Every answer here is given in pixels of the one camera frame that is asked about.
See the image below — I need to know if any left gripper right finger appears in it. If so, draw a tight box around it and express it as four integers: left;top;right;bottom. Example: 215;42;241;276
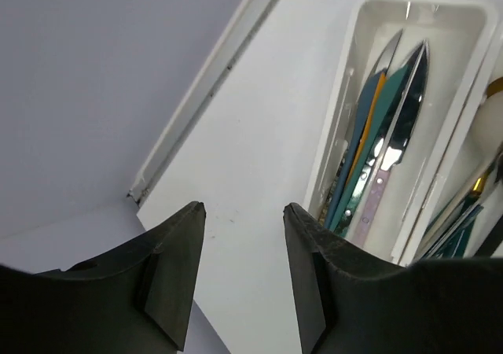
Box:
284;203;502;353

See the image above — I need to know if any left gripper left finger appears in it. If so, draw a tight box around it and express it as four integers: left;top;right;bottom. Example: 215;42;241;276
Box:
1;201;206;353

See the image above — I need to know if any teal plastic knife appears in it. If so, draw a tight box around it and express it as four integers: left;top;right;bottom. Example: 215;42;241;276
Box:
329;65;411;237
324;68;387;229

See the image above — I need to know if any orange plastic knife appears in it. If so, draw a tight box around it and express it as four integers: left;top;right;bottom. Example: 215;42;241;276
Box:
345;72;386;185

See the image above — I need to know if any steel knife teal handle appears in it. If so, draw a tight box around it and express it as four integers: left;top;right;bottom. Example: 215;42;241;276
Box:
341;42;427;238

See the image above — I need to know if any pink handled steak knife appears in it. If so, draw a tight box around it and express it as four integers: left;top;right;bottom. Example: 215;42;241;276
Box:
353;39;429;247

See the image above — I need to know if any steel knife dark handle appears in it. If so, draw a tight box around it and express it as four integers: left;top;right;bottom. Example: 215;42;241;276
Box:
369;28;403;76

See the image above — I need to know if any silver spoon teal handle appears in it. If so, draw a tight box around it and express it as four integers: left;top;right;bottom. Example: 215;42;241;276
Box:
421;202;483;258

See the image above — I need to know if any beige measuring spoon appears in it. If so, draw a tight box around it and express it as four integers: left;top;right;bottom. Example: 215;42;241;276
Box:
472;92;502;153

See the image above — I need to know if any gold spoon teal handle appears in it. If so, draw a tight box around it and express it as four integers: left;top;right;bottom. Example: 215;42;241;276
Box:
486;77;503;98

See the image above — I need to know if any white front utensil tray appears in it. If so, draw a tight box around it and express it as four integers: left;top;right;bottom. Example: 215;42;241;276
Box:
399;33;502;266

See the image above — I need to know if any white utensil tray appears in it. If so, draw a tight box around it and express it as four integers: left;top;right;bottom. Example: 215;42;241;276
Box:
399;33;502;266
303;0;502;266

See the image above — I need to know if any white back utensil tray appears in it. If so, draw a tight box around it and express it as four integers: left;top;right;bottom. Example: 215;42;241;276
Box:
303;0;502;266

